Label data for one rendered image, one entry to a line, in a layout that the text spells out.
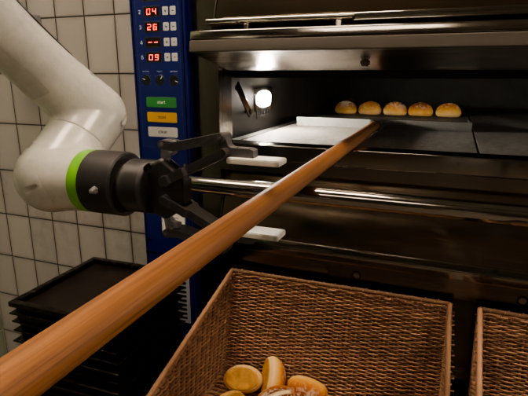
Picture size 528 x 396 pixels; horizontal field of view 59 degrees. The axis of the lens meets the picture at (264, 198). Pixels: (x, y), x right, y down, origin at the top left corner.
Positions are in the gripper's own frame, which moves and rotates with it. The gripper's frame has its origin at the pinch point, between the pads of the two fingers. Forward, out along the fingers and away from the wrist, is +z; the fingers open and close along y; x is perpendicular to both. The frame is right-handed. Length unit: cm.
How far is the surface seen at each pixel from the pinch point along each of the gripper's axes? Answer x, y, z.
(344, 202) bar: -16.4, 4.0, 7.0
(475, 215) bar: -16.3, 4.1, 25.8
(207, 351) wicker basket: -35, 50, -28
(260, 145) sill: -54, 2, -22
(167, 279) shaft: 24.8, 0.3, 1.6
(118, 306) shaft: 30.5, 0.0, 1.4
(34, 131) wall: -54, 2, -96
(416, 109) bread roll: -151, -1, 8
